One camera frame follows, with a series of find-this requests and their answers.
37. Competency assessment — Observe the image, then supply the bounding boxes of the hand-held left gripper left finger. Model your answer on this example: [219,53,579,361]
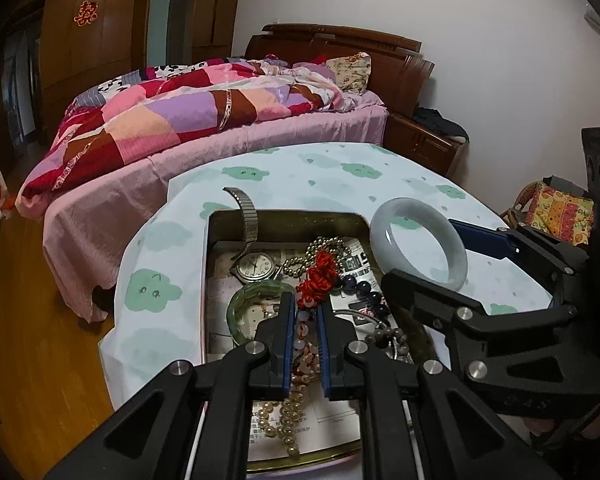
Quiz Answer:
[45,291,298,480]

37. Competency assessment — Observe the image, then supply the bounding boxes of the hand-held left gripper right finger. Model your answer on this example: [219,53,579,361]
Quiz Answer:
[314,304,561,480]

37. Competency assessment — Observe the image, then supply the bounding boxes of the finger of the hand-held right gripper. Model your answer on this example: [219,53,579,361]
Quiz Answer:
[449,219,590,307]
[380,269,600,413]

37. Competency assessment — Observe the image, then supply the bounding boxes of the pink bead bracelet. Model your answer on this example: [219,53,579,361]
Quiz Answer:
[292,307,323,386]

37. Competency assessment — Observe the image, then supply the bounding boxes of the pearl necklace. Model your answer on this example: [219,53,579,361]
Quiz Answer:
[251,382,303,458]

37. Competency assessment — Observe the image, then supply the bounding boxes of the purple bead bracelet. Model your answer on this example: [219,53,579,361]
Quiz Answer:
[340,277,393,318]

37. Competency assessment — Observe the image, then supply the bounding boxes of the white jade bangle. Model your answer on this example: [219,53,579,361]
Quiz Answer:
[369,197,467,292]

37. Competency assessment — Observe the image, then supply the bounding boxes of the red knot bracelet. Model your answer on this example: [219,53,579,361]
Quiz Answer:
[296,250,342,308]

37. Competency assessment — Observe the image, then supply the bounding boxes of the gold tin box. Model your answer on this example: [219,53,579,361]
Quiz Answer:
[200,210,451,476]

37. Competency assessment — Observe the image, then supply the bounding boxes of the colourful chair cushion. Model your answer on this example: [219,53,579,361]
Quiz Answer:
[525,182,595,246]

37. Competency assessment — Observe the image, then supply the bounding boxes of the green jade bangle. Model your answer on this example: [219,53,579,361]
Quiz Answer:
[226,281,301,346]

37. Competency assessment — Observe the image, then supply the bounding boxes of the silver metal wristwatch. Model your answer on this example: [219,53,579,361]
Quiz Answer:
[222,187,277,283]

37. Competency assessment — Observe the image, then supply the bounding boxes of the wooden nightstand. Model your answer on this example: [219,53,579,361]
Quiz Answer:
[382,112,468,177]

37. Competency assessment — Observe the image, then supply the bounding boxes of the dark clothes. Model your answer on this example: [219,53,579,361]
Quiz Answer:
[412,106,470,142]

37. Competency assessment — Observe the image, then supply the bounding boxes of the wooden headboard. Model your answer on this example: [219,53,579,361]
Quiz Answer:
[243,22,436,121]

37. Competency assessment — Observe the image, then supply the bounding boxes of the white air conditioner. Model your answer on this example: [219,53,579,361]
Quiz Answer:
[582,5,600,37]

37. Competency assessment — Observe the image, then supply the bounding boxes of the floral pillow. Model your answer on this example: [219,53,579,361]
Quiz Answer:
[325,51,372,95]

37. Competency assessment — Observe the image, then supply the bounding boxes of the bed with patchwork quilt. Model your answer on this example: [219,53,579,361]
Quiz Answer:
[42,92,388,323]

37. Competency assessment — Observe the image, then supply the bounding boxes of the pink pillow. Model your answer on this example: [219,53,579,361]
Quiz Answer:
[294,61,333,81]

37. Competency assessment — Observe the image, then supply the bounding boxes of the patchwork quilt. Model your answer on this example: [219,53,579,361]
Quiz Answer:
[15,57,351,211]

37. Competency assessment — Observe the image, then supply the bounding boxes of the wooden wardrobe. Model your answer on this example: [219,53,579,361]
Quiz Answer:
[0,0,246,126]

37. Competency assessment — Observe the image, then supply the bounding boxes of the red paper decoration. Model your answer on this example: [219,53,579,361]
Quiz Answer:
[74,1,98,27]

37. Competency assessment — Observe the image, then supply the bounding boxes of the brown bead bracelet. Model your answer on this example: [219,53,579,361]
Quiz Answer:
[362,325,416,361]

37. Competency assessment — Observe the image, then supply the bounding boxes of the silver bead necklace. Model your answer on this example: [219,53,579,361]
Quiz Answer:
[282,236,351,281]

